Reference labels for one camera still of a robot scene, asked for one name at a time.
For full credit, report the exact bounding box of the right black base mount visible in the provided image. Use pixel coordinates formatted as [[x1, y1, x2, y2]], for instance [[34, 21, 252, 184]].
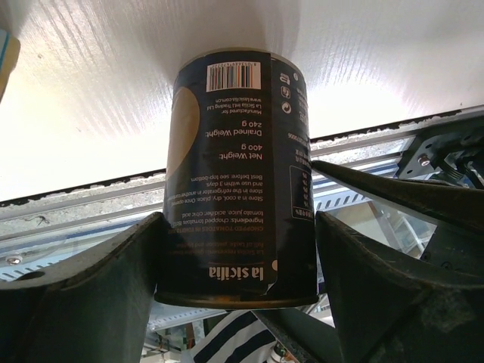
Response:
[[396, 124, 465, 179]]

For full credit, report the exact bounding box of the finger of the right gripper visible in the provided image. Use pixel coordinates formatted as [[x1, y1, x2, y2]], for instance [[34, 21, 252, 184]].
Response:
[[253, 308, 340, 362]]

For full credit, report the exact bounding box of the dark blue tin can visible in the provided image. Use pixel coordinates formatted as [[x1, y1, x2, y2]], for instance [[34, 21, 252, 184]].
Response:
[[155, 48, 318, 309]]

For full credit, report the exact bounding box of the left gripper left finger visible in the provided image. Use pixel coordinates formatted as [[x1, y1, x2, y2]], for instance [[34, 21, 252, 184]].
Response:
[[1, 213, 163, 362]]

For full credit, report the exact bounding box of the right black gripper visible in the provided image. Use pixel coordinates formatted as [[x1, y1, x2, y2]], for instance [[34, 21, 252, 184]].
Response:
[[312, 117, 483, 275]]

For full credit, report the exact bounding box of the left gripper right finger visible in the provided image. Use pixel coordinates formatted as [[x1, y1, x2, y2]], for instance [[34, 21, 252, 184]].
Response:
[[315, 213, 483, 362]]

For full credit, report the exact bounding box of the aluminium frame rail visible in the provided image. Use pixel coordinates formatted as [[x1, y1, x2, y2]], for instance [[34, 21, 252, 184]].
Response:
[[0, 105, 484, 273]]

